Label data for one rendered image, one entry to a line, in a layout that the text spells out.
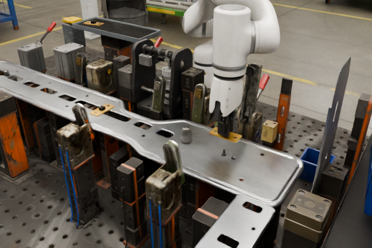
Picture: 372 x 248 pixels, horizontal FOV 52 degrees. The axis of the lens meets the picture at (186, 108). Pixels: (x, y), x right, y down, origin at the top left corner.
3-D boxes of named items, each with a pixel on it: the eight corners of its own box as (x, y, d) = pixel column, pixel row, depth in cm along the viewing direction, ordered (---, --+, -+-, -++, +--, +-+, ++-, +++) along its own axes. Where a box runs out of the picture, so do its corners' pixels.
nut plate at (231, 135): (208, 133, 104) (208, 129, 103) (215, 127, 106) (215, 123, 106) (236, 143, 100) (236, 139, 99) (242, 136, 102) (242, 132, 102)
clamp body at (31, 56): (27, 119, 182) (11, 48, 165) (47, 110, 190) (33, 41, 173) (41, 125, 178) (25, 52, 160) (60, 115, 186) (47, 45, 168)
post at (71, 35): (73, 110, 191) (60, 23, 169) (85, 104, 196) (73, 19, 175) (84, 114, 187) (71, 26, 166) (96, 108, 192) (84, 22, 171)
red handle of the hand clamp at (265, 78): (239, 113, 113) (260, 71, 119) (240, 117, 115) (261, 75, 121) (252, 117, 111) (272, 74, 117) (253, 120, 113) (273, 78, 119)
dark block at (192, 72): (181, 173, 147) (180, 72, 127) (191, 164, 152) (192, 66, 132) (192, 177, 144) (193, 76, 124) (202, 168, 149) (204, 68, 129)
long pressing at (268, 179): (-46, 77, 155) (-47, 74, 154) (4, 60, 171) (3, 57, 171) (276, 212, 88) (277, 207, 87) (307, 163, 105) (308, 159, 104)
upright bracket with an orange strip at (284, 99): (263, 215, 127) (281, 78, 103) (265, 212, 128) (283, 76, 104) (272, 218, 126) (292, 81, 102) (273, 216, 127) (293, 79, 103)
